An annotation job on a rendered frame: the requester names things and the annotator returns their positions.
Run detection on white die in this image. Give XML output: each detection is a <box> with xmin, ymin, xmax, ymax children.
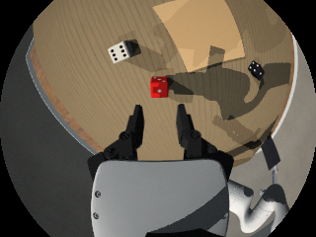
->
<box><xmin>108</xmin><ymin>40</ymin><xmax>134</xmax><ymax>64</ymax></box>

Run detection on red die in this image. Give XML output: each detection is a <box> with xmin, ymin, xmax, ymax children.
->
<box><xmin>150</xmin><ymin>77</ymin><xmax>169</xmax><ymax>98</ymax></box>

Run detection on tan flat mat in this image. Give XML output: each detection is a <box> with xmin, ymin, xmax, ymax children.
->
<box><xmin>152</xmin><ymin>0</ymin><xmax>245</xmax><ymax>72</ymax></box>

